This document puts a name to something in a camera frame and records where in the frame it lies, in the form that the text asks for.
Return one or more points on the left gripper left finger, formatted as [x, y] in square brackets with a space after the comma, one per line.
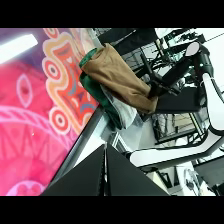
[83, 176]

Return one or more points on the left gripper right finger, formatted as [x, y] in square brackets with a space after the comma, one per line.
[130, 176]

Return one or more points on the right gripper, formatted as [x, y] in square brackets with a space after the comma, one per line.
[164, 87]

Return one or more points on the brown T-shirt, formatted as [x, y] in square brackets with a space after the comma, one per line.
[116, 75]

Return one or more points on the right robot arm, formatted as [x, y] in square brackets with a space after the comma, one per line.
[213, 106]

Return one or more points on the pale grey garment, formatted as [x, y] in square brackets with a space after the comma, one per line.
[125, 111]

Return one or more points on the silver frame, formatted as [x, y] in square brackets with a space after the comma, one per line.
[96, 136]

